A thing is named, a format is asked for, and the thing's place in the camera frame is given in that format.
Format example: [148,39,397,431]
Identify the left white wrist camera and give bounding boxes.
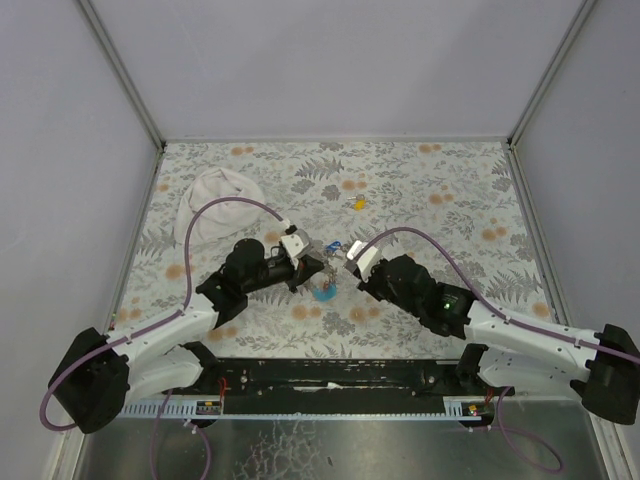
[279,224,312,269]

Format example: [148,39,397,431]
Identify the purple cable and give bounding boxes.
[39,197,294,432]
[359,227,640,474]

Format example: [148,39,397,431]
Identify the aluminium frame profiles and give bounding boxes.
[74,1,639,479]

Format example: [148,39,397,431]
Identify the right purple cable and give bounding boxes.
[359,227,640,474]

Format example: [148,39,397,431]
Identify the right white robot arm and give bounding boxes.
[345,249,639,425]

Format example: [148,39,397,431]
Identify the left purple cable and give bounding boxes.
[39,197,294,432]

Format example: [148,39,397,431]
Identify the blue tag key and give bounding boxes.
[324,241,344,258]

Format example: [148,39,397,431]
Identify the yellow tag key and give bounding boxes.
[347,194,367,211]

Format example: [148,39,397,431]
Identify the floral table mat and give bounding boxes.
[113,141,557,358]

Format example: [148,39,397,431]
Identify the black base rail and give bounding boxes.
[169,355,514,416]

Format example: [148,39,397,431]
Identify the white crumpled cloth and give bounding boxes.
[174,167,265,246]

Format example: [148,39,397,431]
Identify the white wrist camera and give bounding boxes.
[346,240,382,282]
[279,224,312,269]

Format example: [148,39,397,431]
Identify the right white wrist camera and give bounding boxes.
[346,240,382,282]

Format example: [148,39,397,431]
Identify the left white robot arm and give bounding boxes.
[46,234,325,434]

